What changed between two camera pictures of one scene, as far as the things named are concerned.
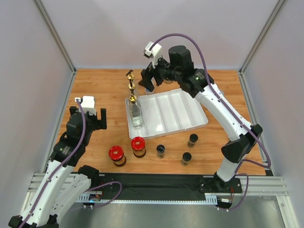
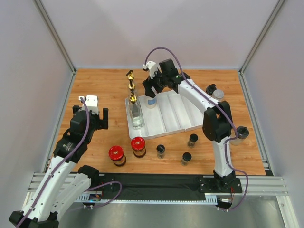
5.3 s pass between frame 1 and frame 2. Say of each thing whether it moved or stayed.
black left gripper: stayed
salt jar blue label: moved
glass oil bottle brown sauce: stayed
